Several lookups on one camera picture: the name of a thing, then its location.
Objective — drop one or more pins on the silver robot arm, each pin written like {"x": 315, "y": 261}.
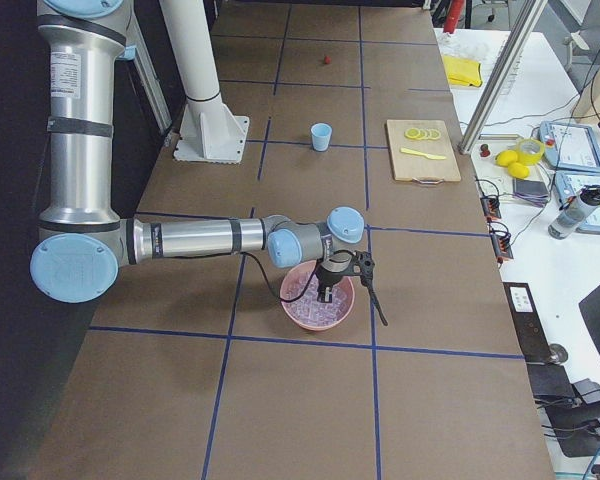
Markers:
{"x": 83, "y": 241}

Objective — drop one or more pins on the clear water bottle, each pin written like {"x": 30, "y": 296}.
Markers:
{"x": 575, "y": 212}

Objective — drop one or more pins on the black power strip lower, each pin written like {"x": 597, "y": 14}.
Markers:
{"x": 501, "y": 245}

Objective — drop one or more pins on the pink bowl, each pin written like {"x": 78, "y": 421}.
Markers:
{"x": 316, "y": 322}

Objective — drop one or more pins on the yellow plastic knife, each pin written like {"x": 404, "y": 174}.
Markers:
{"x": 422, "y": 154}

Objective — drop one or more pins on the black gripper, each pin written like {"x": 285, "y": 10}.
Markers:
{"x": 326, "y": 278}

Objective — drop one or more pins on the yellow lemon upper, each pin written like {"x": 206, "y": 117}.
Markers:
{"x": 506, "y": 158}

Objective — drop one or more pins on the purple notebook stack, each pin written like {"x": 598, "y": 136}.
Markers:
{"x": 532, "y": 191}

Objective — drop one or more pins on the teach pendant lower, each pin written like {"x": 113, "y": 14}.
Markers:
{"x": 568, "y": 184}

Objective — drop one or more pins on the light blue paper cup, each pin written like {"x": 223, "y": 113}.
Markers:
{"x": 320, "y": 136}

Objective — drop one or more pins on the aluminium frame post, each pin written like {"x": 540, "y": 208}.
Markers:
{"x": 524, "y": 25}

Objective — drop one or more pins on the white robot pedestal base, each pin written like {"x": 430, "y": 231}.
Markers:
{"x": 209, "y": 131}

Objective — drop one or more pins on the wooden cutting board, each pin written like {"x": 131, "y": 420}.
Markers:
{"x": 408, "y": 168}

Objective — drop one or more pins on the red fire extinguisher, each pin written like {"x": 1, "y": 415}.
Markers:
{"x": 455, "y": 9}

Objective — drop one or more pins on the yellow lemon lower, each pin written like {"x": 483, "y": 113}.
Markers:
{"x": 518, "y": 170}

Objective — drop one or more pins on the black power strip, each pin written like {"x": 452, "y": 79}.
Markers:
{"x": 501, "y": 245}
{"x": 490, "y": 206}

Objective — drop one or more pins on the black power strip upper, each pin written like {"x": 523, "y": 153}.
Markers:
{"x": 490, "y": 206}

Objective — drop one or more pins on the teach pendant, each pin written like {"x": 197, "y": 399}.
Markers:
{"x": 568, "y": 184}
{"x": 570, "y": 146}

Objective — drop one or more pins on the teach pendant upper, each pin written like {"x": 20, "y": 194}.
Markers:
{"x": 570, "y": 146}

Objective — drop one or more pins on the pile of clear ice cubes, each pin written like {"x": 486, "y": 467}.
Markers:
{"x": 305, "y": 305}

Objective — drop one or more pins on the yellow lemon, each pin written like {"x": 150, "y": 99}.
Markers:
{"x": 506, "y": 158}
{"x": 518, "y": 170}

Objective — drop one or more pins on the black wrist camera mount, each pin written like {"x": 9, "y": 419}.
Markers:
{"x": 363, "y": 267}

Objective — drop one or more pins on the yellow cloth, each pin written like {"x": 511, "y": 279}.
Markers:
{"x": 462, "y": 71}

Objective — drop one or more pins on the yellow tape roll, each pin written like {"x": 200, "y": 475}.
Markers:
{"x": 530, "y": 151}

